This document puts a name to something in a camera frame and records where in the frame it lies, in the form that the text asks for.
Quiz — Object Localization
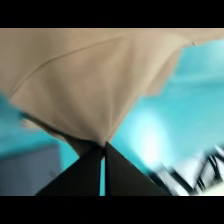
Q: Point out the beige shirt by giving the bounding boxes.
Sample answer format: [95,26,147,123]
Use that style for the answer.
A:
[0,27,224,158]

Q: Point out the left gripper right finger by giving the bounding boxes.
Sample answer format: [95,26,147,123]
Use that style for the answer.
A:
[104,141,171,197]

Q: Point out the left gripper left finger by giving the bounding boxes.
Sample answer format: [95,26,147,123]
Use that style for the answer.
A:
[35,143,104,197]

